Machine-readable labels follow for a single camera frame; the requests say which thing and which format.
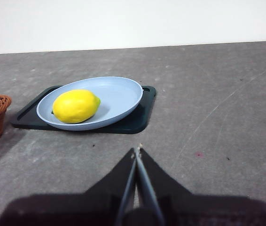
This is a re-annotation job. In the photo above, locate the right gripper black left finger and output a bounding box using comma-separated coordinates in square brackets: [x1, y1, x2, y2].
[0, 147, 138, 226]

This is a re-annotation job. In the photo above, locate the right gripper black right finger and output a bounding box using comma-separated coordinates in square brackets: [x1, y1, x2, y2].
[137, 147, 266, 226]

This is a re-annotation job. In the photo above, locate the yellow lemon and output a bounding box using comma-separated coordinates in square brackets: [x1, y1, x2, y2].
[51, 89, 102, 124]

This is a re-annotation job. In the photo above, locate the blue round plate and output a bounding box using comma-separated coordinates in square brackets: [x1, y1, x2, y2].
[36, 75, 144, 132]

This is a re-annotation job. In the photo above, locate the black rectangular tray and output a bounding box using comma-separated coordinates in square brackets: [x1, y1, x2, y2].
[11, 85, 157, 135]

